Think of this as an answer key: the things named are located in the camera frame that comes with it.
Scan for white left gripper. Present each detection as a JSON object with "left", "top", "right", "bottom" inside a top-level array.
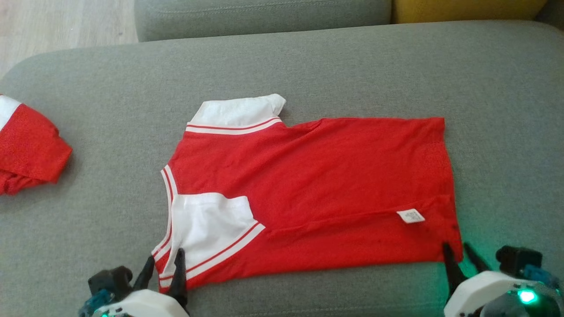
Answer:
[{"left": 90, "top": 248, "right": 190, "bottom": 317}]

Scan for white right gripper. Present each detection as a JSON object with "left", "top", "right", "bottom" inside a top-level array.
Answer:
[{"left": 443, "top": 242, "right": 564, "bottom": 317}]

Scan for grey sofa seat cushions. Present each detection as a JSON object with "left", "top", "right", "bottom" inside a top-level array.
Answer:
[{"left": 0, "top": 20, "right": 564, "bottom": 317}]

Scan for yellow sofa back cushion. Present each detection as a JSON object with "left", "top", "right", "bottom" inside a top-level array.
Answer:
[{"left": 391, "top": 0, "right": 549, "bottom": 25}]

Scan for teal cable connector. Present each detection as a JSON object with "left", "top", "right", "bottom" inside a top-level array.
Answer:
[
  {"left": 523, "top": 263, "right": 561, "bottom": 289},
  {"left": 78, "top": 288, "right": 113, "bottom": 315}
]

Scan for red white polo shirt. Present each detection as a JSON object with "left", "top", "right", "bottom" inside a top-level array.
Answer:
[
  {"left": 151, "top": 93, "right": 464, "bottom": 295},
  {"left": 0, "top": 95, "right": 73, "bottom": 195}
]

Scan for grey sofa seat cushion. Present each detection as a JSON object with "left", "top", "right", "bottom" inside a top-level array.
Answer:
[{"left": 134, "top": 0, "right": 393, "bottom": 43}]

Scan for grey sofa side cushion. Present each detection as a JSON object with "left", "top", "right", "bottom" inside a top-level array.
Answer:
[{"left": 535, "top": 0, "right": 564, "bottom": 31}]

